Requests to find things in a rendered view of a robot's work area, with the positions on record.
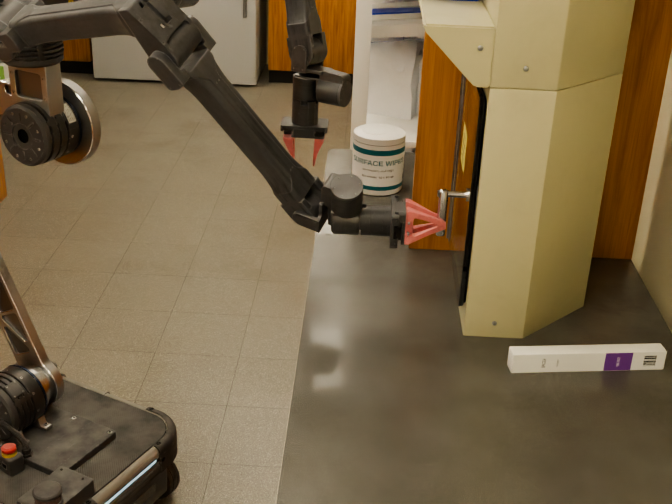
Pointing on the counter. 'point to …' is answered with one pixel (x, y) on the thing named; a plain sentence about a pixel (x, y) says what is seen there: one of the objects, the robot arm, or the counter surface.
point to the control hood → (462, 35)
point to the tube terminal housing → (543, 160)
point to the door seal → (475, 197)
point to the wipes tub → (379, 158)
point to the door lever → (447, 202)
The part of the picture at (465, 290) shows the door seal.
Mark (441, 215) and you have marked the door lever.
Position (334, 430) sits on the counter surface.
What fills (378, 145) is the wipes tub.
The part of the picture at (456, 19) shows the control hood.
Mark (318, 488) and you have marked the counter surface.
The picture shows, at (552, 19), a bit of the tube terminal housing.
